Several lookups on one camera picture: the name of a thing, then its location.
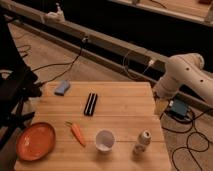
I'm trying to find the long metal rail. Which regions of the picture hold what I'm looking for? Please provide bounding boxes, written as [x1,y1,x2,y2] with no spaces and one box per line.
[0,0,213,113]

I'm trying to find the orange toy carrot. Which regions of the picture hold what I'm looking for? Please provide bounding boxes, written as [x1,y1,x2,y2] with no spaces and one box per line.
[66,122,86,147]

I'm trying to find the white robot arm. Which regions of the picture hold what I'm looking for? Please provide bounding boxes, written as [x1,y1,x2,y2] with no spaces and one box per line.
[154,53,213,107]

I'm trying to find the black rectangular block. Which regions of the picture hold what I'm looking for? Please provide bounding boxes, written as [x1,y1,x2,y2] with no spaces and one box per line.
[84,93,98,116]

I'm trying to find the white object on rail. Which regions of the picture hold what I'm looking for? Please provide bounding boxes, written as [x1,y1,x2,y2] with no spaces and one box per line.
[45,3,65,22]

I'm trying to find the blue power box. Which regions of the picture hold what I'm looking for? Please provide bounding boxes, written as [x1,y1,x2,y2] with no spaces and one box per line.
[169,99,188,118]

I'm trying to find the small white bottle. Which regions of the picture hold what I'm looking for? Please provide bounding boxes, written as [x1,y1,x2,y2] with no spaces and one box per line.
[133,130,151,155]

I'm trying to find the black tripod stand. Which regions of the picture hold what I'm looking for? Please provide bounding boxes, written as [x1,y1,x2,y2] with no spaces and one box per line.
[0,13,42,151]

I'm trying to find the white paper cup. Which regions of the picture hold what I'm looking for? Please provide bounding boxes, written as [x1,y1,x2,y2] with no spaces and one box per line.
[94,130,115,153]

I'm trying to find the black cable near robot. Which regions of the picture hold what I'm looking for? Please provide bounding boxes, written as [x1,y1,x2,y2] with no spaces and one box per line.
[159,107,213,171]

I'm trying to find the black floor cable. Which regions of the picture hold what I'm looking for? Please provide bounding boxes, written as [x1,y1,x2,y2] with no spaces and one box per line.
[31,38,88,86]

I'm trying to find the blue sponge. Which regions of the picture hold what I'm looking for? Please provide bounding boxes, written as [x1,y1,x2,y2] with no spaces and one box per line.
[54,81,70,96]

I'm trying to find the orange plate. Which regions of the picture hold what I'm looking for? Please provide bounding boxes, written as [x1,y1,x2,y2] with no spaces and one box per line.
[16,122,56,161]

